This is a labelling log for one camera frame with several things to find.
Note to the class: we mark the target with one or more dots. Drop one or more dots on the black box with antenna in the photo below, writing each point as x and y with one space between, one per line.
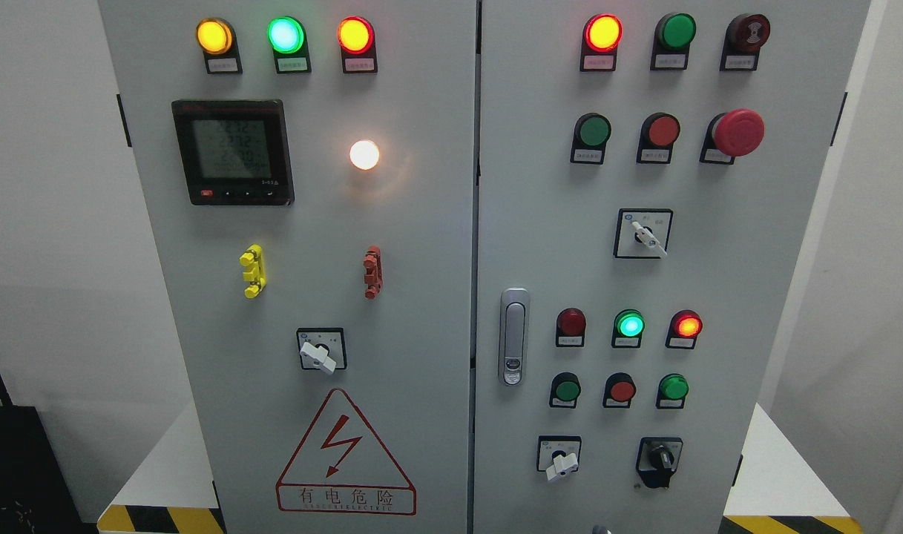
34 497

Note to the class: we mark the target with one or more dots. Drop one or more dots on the grey electrical control cabinet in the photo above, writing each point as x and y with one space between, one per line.
473 108

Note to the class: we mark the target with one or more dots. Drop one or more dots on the red electrical hazard warning sticker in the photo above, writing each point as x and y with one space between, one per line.
342 466

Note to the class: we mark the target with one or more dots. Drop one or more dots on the red emergency stop mushroom button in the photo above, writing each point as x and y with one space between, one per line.
731 134

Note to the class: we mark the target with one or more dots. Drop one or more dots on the green push button lower right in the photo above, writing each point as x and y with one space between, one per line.
672 391

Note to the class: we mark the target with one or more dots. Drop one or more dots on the red indicator lamp lower left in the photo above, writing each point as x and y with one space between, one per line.
570 328

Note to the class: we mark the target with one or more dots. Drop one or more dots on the green indicator lamp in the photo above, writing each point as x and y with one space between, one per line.
628 329
672 40
290 47

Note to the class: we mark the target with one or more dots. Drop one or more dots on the silver cabinet door handle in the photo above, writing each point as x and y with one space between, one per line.
512 334

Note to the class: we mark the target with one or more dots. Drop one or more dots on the red push button lower middle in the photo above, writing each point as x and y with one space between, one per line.
619 391

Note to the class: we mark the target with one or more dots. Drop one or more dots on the yellow indicator lamp top left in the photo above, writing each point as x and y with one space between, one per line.
216 38

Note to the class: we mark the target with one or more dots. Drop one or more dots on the red indicator lamp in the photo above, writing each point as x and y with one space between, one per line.
684 329
570 328
600 38
356 38

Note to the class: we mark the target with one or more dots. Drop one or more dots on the green indicator lamp top left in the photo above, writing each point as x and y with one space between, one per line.
290 47

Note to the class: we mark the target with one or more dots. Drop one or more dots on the red indicator lamp top left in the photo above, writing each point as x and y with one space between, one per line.
356 38

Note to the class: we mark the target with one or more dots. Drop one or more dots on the green push button upper row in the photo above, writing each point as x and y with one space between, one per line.
590 138

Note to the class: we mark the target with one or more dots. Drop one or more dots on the black digital power meter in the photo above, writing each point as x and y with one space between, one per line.
234 152

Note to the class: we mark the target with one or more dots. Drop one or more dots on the green push button lower left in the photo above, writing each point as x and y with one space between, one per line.
565 390

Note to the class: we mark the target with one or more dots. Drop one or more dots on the white platform with hazard stripes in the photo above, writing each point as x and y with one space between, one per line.
775 491

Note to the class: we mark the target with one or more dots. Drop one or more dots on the white glowing indicator lamp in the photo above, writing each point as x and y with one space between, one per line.
364 154

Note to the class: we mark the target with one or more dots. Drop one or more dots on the red indicator lamp top right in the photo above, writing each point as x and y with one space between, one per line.
600 38

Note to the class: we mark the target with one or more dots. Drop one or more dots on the yellow terminal connector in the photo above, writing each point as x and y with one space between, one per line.
253 271

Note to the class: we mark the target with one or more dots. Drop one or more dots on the left door rotary selector switch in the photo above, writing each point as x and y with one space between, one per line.
322 349

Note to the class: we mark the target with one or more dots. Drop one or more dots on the black key selector switch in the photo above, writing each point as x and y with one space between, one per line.
657 460

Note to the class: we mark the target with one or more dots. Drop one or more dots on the green indicator lamp top right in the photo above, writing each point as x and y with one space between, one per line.
672 40

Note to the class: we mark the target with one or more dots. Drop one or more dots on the red push button upper row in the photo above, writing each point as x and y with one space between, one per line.
656 140

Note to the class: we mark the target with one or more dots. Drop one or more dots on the upper right rotary selector switch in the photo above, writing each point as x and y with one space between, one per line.
643 233

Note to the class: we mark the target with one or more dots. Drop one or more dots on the red terminal connector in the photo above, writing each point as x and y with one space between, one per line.
373 277

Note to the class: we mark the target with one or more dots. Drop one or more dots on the red indicator lamp lower right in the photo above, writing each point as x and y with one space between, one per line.
684 329

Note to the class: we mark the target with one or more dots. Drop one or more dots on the lower white rotary selector switch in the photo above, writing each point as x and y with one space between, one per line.
558 455

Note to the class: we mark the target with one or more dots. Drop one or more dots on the green indicator lamp lower middle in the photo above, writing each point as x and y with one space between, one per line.
628 329

